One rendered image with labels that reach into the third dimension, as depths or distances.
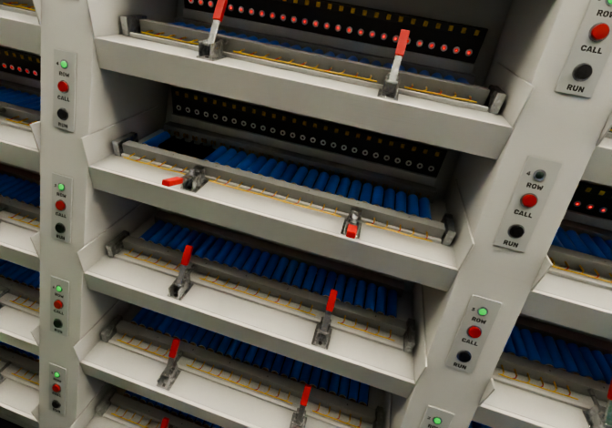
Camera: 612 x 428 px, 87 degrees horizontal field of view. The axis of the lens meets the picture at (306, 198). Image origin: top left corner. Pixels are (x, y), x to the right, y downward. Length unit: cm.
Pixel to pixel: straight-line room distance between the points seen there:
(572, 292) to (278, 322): 44
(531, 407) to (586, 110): 44
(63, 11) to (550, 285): 82
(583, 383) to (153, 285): 74
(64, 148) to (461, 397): 75
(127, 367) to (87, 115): 49
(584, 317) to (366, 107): 41
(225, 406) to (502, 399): 48
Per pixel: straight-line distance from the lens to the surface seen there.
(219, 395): 75
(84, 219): 68
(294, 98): 48
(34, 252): 81
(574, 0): 52
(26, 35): 73
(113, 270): 71
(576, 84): 51
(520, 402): 68
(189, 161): 59
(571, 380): 74
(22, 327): 95
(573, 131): 51
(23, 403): 108
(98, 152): 66
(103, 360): 83
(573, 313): 59
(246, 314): 61
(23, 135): 79
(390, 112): 46
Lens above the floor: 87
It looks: 15 degrees down
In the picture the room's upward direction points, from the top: 13 degrees clockwise
